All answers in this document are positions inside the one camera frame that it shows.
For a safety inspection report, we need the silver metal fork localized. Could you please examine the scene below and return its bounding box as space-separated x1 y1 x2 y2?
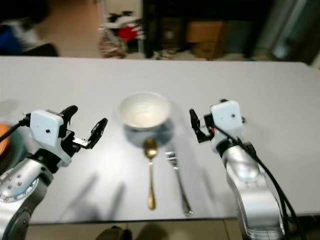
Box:
165 149 194 218

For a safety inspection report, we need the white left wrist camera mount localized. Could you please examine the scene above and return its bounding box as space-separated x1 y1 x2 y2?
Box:
29 109 69 167

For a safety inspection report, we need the white ceramic bowl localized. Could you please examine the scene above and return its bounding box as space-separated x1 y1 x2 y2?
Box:
119 91 172 132

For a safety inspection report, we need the red and white clutter pile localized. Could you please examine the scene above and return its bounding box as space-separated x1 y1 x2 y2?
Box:
98 12 144 59

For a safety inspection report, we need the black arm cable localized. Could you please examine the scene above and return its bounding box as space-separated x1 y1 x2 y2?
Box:
213 124 307 240
0 118 32 143

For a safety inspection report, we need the gold metal spoon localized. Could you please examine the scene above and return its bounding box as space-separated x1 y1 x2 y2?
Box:
143 137 158 211

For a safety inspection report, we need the orange plate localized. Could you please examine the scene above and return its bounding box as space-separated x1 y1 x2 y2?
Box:
0 122 12 156

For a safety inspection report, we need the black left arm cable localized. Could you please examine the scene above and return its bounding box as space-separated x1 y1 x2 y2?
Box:
0 118 32 143

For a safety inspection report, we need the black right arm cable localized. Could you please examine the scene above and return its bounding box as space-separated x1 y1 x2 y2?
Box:
213 124 307 240

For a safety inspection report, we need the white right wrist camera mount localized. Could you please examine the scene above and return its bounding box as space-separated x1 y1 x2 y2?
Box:
209 100 245 152

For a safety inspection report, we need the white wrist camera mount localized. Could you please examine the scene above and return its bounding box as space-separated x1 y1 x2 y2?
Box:
29 109 69 167
209 100 245 152

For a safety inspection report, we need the black shelf cabinet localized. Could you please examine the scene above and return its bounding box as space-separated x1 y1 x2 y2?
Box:
142 0 272 61

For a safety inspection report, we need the brown cardboard box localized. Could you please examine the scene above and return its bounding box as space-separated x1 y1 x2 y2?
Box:
185 20 226 60

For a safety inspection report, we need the grey metal appliance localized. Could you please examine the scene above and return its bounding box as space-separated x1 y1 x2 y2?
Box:
269 0 320 64

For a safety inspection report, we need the teal green plate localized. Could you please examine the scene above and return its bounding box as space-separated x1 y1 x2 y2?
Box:
0 127 26 177

